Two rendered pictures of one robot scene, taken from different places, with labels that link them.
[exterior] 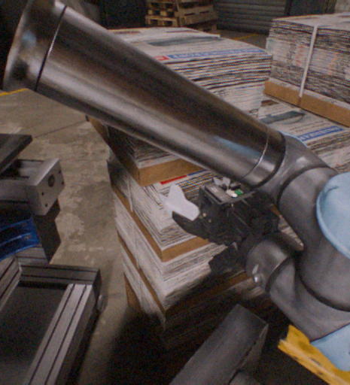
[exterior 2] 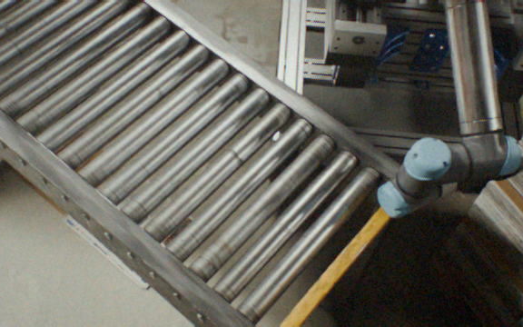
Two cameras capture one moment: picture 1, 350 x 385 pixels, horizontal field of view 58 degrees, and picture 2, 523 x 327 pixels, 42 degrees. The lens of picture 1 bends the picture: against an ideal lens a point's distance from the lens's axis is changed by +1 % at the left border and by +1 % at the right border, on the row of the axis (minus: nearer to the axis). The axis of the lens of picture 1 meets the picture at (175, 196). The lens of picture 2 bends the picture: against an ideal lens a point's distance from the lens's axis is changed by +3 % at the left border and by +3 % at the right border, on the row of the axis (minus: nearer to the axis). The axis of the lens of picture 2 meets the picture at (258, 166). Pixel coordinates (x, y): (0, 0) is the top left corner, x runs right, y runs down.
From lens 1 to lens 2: 120 cm
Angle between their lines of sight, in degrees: 56
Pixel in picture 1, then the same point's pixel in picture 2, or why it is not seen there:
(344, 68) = not seen: outside the picture
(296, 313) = not seen: hidden behind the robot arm
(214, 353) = (387, 163)
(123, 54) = (465, 32)
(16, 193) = (520, 37)
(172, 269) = (492, 193)
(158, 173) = not seen: outside the picture
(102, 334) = (462, 202)
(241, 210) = not seen: hidden behind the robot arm
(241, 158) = (460, 112)
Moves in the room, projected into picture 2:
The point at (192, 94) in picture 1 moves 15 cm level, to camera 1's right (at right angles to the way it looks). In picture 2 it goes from (469, 69) to (485, 135)
